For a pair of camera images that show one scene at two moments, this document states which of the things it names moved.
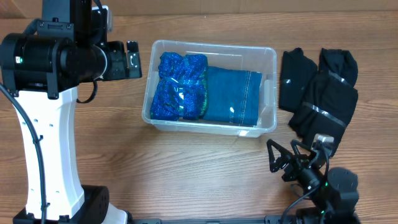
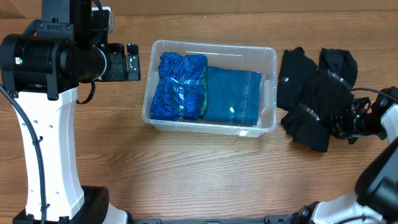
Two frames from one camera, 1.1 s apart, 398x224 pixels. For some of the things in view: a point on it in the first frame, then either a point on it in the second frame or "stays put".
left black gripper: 132,60 stays put
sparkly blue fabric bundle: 181,91 stays put
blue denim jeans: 232,96 stays put
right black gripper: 285,156 to 337,123
